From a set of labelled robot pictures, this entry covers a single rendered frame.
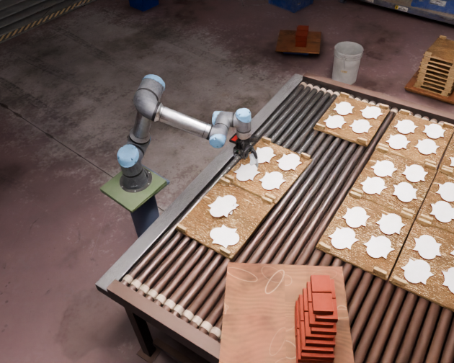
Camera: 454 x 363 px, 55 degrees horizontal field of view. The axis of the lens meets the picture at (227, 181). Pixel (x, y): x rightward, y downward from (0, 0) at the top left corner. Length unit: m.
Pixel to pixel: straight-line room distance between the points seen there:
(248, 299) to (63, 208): 2.33
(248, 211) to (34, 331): 1.71
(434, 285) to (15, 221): 3.09
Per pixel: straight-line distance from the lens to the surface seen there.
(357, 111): 3.01
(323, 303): 1.58
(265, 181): 2.44
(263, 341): 1.81
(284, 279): 1.94
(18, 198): 4.14
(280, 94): 3.14
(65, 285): 3.40
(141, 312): 2.03
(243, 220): 2.26
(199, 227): 2.25
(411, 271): 2.19
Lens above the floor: 2.68
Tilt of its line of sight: 45 degrees down
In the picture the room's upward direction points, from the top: 4 degrees counter-clockwise
